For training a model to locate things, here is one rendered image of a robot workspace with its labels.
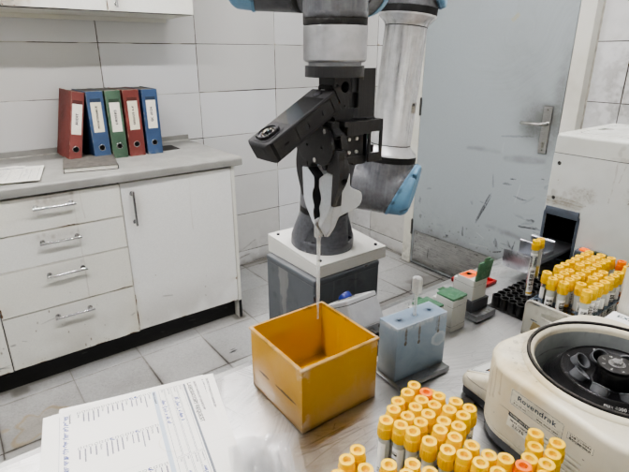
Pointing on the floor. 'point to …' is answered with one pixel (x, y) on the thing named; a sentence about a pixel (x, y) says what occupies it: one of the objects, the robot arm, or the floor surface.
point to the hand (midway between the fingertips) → (319, 227)
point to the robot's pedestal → (284, 274)
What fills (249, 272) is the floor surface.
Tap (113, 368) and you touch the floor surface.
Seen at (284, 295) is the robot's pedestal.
